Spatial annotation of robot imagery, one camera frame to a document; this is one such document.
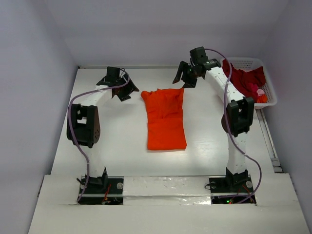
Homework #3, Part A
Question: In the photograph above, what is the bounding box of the orange t shirt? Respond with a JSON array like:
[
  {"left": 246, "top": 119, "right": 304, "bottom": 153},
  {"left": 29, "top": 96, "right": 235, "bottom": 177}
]
[{"left": 141, "top": 88, "right": 187, "bottom": 151}]

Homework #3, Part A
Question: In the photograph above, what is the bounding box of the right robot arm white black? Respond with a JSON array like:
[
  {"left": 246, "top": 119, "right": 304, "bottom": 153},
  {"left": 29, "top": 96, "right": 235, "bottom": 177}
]
[{"left": 173, "top": 47, "right": 254, "bottom": 194}]

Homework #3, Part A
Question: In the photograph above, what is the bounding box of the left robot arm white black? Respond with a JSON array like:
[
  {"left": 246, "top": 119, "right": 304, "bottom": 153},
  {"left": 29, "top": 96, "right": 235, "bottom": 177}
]
[{"left": 66, "top": 66, "right": 139, "bottom": 196}]

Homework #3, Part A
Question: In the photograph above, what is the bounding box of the white plastic basket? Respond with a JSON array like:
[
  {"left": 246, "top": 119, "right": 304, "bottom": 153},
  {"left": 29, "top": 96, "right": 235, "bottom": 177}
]
[{"left": 221, "top": 57, "right": 277, "bottom": 109}]

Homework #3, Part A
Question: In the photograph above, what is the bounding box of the dark red t shirt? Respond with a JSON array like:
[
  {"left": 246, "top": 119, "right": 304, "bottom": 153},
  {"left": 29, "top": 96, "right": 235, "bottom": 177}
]
[{"left": 230, "top": 64, "right": 266, "bottom": 103}]

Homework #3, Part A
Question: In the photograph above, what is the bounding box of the pink cloth in basket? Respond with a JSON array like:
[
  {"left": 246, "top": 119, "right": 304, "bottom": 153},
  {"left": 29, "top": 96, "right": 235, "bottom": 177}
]
[{"left": 249, "top": 83, "right": 265, "bottom": 98}]

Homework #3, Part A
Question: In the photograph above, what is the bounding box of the small orange cloth in basket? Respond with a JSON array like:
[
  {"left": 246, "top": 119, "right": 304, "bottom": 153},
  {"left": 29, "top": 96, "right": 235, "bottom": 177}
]
[{"left": 256, "top": 94, "right": 268, "bottom": 104}]

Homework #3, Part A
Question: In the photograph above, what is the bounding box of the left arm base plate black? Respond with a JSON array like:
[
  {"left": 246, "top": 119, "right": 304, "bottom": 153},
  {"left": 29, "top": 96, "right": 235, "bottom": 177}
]
[{"left": 78, "top": 177, "right": 124, "bottom": 205}]

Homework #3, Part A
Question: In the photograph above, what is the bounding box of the metal rail at table edge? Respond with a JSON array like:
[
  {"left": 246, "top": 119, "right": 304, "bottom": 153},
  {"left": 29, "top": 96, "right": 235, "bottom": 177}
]
[{"left": 256, "top": 109, "right": 284, "bottom": 174}]

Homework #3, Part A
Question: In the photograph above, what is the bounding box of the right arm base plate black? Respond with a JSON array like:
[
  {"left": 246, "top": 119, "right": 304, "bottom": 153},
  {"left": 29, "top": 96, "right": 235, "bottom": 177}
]
[{"left": 205, "top": 176, "right": 256, "bottom": 205}]

